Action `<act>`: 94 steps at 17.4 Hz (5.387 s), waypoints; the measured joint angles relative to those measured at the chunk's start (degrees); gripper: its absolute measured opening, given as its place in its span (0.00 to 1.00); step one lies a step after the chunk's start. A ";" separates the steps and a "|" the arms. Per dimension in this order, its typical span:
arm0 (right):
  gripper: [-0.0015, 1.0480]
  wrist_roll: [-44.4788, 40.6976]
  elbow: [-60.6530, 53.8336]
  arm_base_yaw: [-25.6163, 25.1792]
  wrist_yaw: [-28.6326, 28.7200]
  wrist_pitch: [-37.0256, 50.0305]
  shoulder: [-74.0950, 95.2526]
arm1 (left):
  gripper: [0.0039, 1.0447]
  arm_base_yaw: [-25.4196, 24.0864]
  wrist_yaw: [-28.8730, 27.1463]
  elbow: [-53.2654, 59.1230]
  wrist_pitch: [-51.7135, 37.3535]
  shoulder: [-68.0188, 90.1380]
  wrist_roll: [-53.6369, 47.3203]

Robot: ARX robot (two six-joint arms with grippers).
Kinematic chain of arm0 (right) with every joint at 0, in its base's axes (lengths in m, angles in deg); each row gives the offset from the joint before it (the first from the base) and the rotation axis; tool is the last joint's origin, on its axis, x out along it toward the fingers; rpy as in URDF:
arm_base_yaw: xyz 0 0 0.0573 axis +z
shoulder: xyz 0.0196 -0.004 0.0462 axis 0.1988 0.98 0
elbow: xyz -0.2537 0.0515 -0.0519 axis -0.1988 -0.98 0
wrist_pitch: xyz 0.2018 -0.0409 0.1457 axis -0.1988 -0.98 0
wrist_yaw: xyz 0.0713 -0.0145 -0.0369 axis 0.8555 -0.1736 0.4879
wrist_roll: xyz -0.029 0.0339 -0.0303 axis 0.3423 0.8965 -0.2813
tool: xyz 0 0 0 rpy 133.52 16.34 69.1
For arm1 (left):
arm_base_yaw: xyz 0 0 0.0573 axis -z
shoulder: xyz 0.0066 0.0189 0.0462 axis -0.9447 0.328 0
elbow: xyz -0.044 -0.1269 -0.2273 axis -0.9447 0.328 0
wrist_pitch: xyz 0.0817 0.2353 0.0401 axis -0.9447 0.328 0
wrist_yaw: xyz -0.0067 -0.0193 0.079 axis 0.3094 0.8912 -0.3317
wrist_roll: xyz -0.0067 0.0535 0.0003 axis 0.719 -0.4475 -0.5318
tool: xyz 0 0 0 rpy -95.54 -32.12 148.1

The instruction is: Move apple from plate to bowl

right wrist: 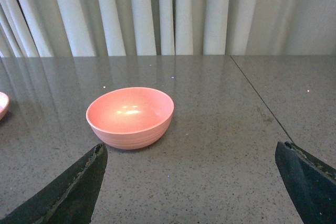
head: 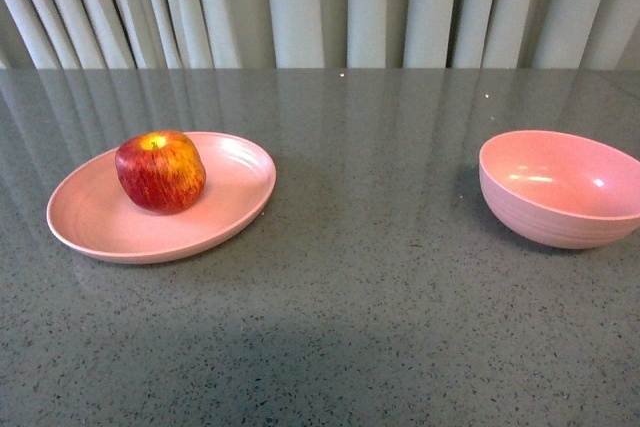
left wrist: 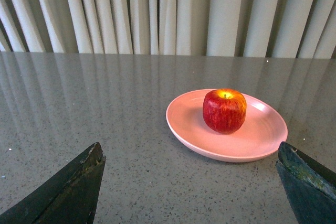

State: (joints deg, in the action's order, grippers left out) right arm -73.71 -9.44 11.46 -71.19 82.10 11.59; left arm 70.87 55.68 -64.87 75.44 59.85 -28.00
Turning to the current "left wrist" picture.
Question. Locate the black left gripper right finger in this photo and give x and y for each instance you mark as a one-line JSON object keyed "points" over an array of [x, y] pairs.
{"points": [[309, 186]]}

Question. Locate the red yellow apple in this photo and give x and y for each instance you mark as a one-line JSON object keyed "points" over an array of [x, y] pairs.
{"points": [[224, 110]]}

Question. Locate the pink plate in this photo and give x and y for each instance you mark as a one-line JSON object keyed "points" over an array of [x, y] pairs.
{"points": [[260, 135]]}

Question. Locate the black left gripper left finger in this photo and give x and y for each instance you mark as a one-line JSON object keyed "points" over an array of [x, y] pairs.
{"points": [[70, 196]]}

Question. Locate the grey pleated curtain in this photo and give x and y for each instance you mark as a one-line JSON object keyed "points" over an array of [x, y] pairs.
{"points": [[241, 28]]}

